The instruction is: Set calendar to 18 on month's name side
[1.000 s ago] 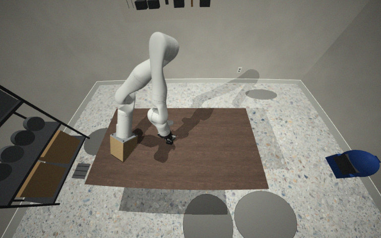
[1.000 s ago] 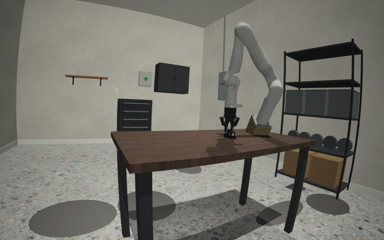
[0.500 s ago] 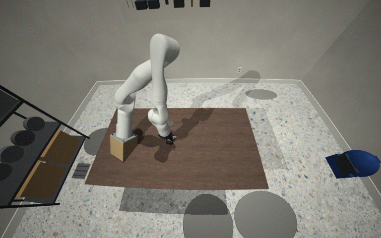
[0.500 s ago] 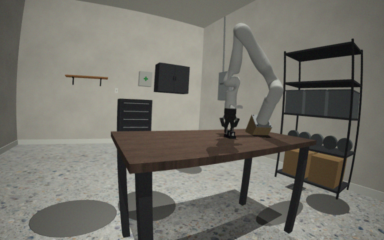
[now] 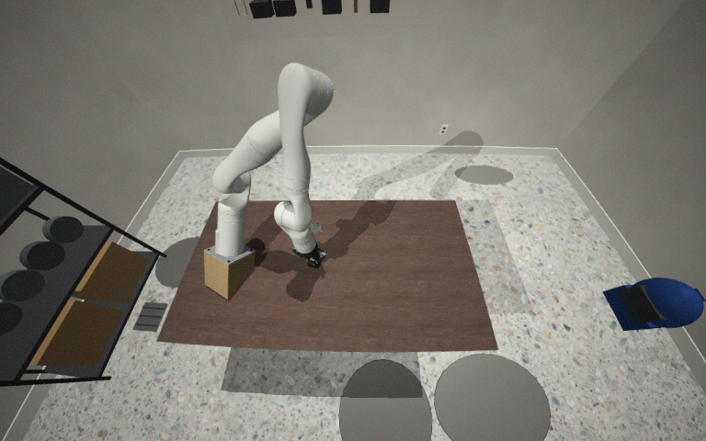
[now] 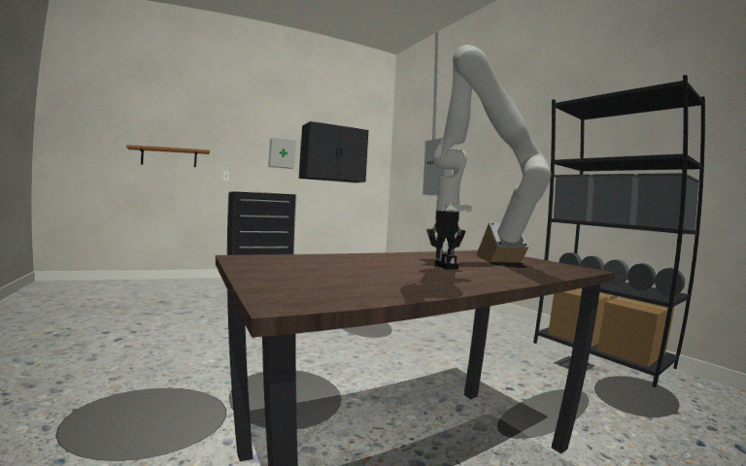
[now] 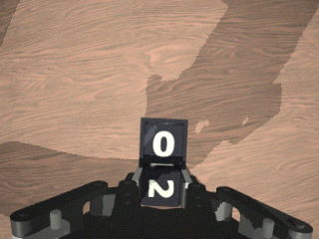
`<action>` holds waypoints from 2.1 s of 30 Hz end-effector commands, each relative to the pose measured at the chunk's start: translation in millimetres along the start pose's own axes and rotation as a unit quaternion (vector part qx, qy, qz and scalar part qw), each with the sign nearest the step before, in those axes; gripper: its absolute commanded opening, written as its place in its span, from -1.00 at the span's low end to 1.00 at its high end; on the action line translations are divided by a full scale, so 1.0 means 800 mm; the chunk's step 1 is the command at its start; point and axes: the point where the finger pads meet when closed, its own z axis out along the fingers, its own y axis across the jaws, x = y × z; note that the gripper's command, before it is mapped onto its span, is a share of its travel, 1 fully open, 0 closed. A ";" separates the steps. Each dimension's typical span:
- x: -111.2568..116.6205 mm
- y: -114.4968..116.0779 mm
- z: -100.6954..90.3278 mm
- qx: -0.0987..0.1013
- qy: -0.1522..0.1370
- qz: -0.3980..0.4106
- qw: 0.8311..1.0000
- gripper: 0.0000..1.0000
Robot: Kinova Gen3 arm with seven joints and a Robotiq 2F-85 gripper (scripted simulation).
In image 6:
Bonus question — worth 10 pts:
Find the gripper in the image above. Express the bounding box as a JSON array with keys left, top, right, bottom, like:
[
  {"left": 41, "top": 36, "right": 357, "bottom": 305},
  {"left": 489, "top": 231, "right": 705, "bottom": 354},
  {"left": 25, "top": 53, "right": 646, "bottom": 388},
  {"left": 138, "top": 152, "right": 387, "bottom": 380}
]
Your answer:
[{"left": 426, "top": 211, "right": 465, "bottom": 260}]

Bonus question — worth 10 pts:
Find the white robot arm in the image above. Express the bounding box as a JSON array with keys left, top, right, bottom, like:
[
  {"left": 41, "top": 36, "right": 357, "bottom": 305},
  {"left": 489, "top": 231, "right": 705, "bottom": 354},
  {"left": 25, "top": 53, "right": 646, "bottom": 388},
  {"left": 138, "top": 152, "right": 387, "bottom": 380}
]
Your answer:
[{"left": 434, "top": 45, "right": 551, "bottom": 243}]

